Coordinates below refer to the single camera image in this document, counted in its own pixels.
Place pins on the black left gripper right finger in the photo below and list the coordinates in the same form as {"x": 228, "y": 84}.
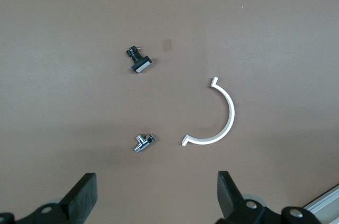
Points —
{"x": 229, "y": 197}

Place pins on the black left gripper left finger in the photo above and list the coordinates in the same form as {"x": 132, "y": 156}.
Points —
{"x": 82, "y": 197}

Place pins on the small chrome metal fitting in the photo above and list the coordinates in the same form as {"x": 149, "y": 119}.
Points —
{"x": 141, "y": 143}

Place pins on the black rectangular push switch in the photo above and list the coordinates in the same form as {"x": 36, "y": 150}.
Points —
{"x": 140, "y": 65}

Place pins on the white semicircular plastic bracket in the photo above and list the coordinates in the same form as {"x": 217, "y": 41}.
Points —
{"x": 231, "y": 112}

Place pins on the white drawer cabinet housing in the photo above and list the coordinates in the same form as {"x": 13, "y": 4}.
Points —
{"x": 325, "y": 202}

